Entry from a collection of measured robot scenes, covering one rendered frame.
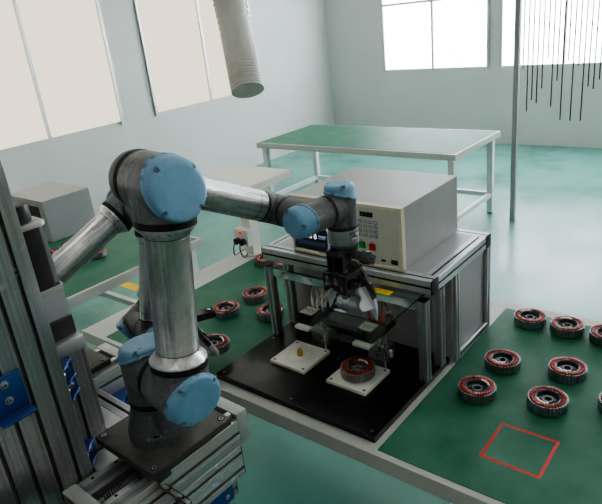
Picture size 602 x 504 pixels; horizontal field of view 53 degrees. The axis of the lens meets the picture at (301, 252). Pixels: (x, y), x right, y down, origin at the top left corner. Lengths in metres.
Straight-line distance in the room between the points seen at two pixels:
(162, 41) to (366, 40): 3.23
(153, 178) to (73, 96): 5.60
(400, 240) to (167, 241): 0.90
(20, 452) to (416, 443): 1.00
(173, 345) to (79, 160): 5.56
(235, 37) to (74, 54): 3.81
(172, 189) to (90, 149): 5.67
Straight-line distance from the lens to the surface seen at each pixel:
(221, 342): 2.21
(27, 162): 6.40
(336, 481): 2.77
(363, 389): 1.92
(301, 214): 1.32
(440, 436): 1.79
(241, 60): 2.97
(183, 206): 1.07
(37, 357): 1.38
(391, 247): 1.86
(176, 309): 1.15
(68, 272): 1.88
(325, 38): 9.57
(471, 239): 2.11
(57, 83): 6.55
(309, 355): 2.11
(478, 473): 1.69
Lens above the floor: 1.88
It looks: 22 degrees down
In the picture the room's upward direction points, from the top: 6 degrees counter-clockwise
